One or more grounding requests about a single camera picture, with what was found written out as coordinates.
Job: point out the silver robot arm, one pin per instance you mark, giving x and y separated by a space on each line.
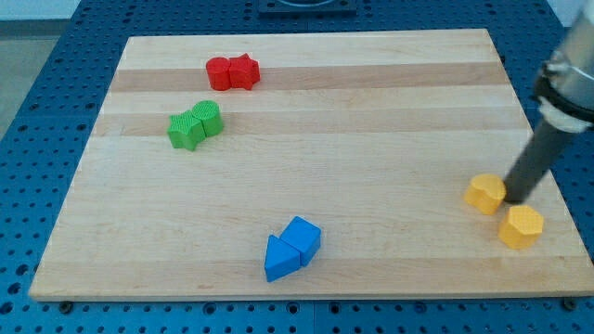
564 85

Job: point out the wooden board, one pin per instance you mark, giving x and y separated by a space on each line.
371 136

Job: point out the blue cube block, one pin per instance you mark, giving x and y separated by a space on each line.
304 237

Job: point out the blue triangle block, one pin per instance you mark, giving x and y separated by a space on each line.
281 259

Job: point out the green cylinder block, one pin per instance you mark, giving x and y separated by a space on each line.
208 113

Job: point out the red star block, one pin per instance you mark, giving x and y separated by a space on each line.
244 72

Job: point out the green star block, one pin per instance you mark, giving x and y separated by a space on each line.
185 131

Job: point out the red cylinder block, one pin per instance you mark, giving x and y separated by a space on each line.
218 73

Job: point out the yellow heart block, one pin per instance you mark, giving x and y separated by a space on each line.
485 192

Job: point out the yellow hexagon block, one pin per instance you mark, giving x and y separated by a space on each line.
521 227

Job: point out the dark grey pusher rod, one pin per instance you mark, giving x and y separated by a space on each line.
542 150

